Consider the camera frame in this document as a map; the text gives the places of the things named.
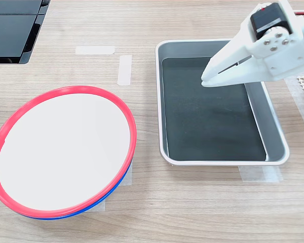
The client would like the red-rimmed white round plate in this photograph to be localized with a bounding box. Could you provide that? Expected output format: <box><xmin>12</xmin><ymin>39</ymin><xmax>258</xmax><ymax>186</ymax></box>
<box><xmin>0</xmin><ymin>85</ymin><xmax>137</xmax><ymax>219</ymax></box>

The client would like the clear tape strip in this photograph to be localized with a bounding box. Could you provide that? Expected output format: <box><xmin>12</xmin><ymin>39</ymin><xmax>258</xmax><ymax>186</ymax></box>
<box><xmin>284</xmin><ymin>75</ymin><xmax>304</xmax><ymax>154</ymax></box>
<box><xmin>75</xmin><ymin>46</ymin><xmax>116</xmax><ymax>55</ymax></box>
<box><xmin>117</xmin><ymin>55</ymin><xmax>133</xmax><ymax>86</ymax></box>
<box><xmin>239</xmin><ymin>165</ymin><xmax>284</xmax><ymax>183</ymax></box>
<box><xmin>97</xmin><ymin>158</ymin><xmax>133</xmax><ymax>214</ymax></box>

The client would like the steel rectangular tray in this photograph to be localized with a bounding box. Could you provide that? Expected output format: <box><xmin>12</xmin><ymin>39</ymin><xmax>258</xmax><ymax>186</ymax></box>
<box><xmin>155</xmin><ymin>39</ymin><xmax>290</xmax><ymax>167</ymax></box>

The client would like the black tray mat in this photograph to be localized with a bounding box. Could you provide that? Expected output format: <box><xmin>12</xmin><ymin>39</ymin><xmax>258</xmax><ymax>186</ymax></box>
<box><xmin>161</xmin><ymin>57</ymin><xmax>267</xmax><ymax>161</ymax></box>

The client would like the blue-rimmed white round plate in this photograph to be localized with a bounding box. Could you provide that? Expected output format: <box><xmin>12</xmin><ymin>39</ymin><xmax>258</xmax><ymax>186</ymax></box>
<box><xmin>20</xmin><ymin>158</ymin><xmax>134</xmax><ymax>220</ymax></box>

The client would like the black panel device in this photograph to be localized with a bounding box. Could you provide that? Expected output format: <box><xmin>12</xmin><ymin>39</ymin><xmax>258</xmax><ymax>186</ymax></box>
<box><xmin>0</xmin><ymin>0</ymin><xmax>52</xmax><ymax>65</ymax></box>

